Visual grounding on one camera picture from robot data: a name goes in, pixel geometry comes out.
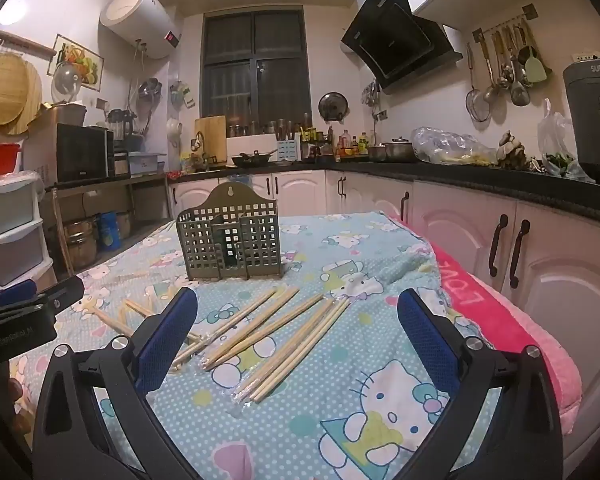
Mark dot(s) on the grey kitchen appliance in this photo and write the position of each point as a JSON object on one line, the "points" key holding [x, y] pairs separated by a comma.
{"points": [[595, 120]]}

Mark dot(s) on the ginger roots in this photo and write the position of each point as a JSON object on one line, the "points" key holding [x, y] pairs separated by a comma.
{"points": [[512, 152]]}

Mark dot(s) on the row of metal jars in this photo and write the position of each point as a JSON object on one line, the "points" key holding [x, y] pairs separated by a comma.
{"points": [[282, 129]]}

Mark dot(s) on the wall socket with plug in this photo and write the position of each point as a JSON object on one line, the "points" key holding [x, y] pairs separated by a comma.
{"points": [[380, 114]]}

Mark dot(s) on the black microwave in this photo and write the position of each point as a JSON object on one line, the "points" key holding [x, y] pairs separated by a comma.
{"points": [[80, 155]]}

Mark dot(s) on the hanging steel bowls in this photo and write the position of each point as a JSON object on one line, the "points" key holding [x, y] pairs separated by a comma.
{"points": [[149, 90]]}

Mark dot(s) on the glass pot lid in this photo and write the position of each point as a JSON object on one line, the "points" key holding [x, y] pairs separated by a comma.
{"points": [[65, 82]]}

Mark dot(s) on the blender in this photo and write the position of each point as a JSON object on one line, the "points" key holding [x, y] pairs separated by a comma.
{"points": [[117, 125]]}

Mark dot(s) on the grey container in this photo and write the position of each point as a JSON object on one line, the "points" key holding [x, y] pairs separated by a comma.
{"points": [[65, 115]]}

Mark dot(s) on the clear plastic food bag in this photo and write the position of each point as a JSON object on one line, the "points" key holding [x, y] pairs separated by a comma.
{"points": [[450, 147]]}

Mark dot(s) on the hanging green white utensils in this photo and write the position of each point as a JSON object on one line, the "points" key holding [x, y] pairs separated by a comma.
{"points": [[180, 92]]}

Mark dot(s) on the dark window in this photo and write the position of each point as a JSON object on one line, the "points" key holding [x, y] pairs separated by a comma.
{"points": [[280, 85]]}

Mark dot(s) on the faucet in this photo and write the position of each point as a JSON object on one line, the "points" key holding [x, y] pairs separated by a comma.
{"points": [[198, 142]]}

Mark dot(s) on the round bamboo tray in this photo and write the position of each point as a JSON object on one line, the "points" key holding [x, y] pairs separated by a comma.
{"points": [[5, 92]]}

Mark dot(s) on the green spatula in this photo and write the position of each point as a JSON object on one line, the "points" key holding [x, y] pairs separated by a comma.
{"points": [[535, 70]]}

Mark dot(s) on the black range hood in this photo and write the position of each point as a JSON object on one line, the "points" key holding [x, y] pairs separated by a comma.
{"points": [[395, 45]]}

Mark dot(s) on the white hanging pot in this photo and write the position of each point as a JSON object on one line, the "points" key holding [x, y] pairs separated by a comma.
{"points": [[174, 130]]}

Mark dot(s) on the cartoon cat printed blanket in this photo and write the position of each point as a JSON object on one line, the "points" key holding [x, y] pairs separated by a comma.
{"points": [[330, 410]]}

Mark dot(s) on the row of condiment bottles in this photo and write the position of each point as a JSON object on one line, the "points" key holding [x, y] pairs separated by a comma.
{"points": [[347, 145]]}

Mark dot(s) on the small steel pot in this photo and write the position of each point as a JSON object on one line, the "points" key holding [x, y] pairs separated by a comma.
{"points": [[123, 225]]}

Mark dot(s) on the steel ladle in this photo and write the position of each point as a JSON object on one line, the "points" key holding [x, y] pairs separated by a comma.
{"points": [[490, 94]]}

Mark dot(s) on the plastic bag of greens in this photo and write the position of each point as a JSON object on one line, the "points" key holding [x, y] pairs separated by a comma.
{"points": [[555, 160]]}

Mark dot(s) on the wall outlet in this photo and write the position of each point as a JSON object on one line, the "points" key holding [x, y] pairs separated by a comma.
{"points": [[585, 55]]}

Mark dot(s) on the steel skimmer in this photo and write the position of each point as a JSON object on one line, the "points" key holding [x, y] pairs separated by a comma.
{"points": [[520, 92]]}

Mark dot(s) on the black wok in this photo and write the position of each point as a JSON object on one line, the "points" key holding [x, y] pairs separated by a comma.
{"points": [[252, 160]]}

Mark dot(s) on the mesh strainer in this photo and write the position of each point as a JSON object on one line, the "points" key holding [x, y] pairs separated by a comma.
{"points": [[478, 107]]}

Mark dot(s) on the blue white knife block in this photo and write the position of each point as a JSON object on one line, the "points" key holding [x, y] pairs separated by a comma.
{"points": [[289, 151]]}

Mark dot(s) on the black kitchen countertop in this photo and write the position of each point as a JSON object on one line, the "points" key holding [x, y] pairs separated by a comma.
{"points": [[480, 180]]}

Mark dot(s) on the white water heater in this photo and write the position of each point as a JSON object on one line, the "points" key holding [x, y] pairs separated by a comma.
{"points": [[135, 20]]}

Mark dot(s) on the bunch of chopsticks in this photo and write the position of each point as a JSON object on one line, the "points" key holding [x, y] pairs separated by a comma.
{"points": [[275, 320]]}

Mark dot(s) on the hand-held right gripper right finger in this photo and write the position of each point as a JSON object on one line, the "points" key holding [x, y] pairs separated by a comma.
{"points": [[427, 340]]}

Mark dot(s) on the wall switch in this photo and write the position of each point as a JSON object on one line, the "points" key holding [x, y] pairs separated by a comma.
{"points": [[103, 103]]}

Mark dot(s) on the white base cabinets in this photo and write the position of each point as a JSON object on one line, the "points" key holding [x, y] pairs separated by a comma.
{"points": [[555, 260]]}

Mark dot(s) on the grey plastic utensil holder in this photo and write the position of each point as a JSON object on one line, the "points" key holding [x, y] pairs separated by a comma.
{"points": [[205, 240]]}

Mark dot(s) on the wooden cutting board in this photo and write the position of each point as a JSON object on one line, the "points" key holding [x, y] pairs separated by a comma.
{"points": [[215, 135]]}

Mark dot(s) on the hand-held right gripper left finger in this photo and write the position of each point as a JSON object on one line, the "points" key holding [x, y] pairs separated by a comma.
{"points": [[167, 340]]}

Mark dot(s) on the utensil wall rail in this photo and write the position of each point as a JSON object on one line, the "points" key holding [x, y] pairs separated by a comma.
{"points": [[529, 11]]}

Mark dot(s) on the wooden shelf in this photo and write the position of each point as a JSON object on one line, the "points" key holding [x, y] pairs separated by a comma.
{"points": [[80, 187]]}

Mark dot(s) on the red bag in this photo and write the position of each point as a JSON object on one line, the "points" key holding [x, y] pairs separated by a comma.
{"points": [[174, 175]]}

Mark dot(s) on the steel spoon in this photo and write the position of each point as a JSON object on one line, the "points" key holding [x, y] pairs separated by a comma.
{"points": [[505, 77]]}

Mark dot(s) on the hanging pot lid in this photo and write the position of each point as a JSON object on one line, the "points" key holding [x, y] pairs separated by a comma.
{"points": [[332, 106]]}

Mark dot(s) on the fruit wall poster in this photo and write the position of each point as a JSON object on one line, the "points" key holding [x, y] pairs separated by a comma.
{"points": [[80, 60]]}

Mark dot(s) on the lidded steel pot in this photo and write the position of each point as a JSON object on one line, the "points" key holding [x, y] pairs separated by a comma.
{"points": [[399, 152]]}

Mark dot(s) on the ceiling light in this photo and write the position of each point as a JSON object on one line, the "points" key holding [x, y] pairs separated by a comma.
{"points": [[12, 11]]}

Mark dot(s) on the pink towel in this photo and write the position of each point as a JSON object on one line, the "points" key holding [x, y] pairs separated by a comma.
{"points": [[500, 320]]}

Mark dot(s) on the blue canister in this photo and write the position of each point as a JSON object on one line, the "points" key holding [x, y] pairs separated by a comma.
{"points": [[109, 232]]}

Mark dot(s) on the large steel pot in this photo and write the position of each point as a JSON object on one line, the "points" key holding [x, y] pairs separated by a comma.
{"points": [[80, 245]]}

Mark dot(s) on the white plastic drawer unit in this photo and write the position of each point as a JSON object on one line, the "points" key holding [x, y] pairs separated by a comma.
{"points": [[10, 215]]}

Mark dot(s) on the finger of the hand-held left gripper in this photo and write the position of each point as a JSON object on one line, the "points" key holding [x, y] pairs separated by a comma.
{"points": [[60, 295], [12, 292]]}

